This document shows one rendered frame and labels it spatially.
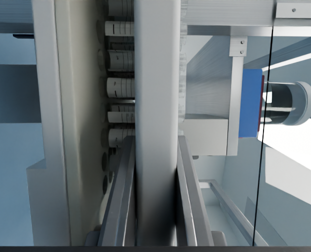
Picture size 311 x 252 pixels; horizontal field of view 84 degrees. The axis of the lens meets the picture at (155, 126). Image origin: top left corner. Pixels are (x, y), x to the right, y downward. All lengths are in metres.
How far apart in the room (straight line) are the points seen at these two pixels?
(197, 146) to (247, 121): 0.17
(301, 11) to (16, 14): 0.62
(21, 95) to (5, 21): 0.28
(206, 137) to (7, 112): 0.67
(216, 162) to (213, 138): 4.22
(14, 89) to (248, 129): 0.77
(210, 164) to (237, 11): 4.36
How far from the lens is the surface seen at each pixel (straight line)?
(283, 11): 0.53
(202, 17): 0.46
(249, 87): 0.57
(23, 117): 0.75
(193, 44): 4.06
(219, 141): 0.51
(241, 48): 0.53
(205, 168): 4.71
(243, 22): 0.49
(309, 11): 0.56
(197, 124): 0.48
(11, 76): 0.77
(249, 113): 0.57
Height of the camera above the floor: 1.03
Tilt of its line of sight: 1 degrees up
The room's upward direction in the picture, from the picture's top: 90 degrees clockwise
